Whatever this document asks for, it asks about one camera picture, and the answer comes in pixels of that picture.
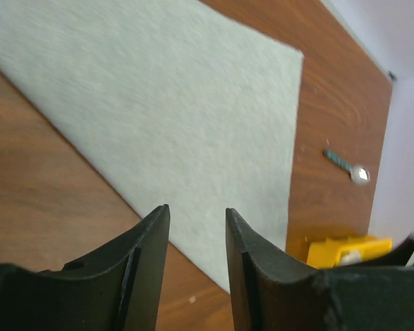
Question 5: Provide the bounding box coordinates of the yellow plastic tray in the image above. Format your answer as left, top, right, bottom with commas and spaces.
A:
306, 235, 393, 269

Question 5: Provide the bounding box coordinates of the grey cloth napkin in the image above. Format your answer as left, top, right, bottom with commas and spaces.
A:
0, 1, 303, 290

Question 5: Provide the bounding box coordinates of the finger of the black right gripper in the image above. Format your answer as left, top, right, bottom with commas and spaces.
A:
360, 233, 414, 266

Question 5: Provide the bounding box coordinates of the beige shell-shaped plate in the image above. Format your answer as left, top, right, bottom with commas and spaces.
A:
338, 250, 362, 266

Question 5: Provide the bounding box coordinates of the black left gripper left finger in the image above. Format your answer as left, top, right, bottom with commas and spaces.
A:
0, 205, 170, 330

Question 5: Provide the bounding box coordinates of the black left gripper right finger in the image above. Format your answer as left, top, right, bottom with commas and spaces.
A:
226, 208, 414, 330

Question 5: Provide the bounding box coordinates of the spoon with teal handle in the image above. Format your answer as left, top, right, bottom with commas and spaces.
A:
323, 149, 371, 185

